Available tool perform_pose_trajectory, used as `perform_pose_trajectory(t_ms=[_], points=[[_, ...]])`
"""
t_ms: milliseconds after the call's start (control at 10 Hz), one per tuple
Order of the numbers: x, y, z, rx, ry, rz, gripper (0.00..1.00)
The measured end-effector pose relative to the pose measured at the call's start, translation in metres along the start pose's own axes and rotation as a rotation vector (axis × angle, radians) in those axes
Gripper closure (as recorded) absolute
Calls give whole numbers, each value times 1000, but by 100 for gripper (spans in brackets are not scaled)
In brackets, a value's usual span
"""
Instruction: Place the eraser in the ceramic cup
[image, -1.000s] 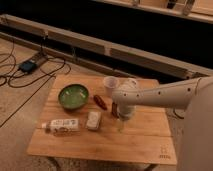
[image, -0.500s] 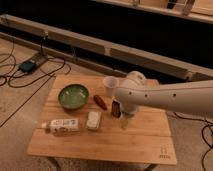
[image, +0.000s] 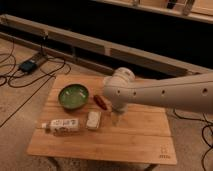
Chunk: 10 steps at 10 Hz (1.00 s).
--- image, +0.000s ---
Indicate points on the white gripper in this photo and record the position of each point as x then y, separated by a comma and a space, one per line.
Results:
117, 111

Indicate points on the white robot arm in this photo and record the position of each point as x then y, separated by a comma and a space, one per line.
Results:
192, 93

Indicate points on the white eraser block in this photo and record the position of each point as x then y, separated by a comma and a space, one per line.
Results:
93, 120

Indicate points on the green ceramic bowl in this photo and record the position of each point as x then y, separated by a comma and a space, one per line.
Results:
73, 96

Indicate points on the red chili pepper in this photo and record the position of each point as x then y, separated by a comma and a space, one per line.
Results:
99, 101

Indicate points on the wooden folding table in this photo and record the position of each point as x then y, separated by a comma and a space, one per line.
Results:
142, 134

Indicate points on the white labelled bottle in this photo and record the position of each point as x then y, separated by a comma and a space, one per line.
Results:
61, 125

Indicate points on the blue power adapter box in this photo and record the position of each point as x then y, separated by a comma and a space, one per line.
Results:
27, 66

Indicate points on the long metal rail frame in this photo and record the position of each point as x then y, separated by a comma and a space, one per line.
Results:
121, 52

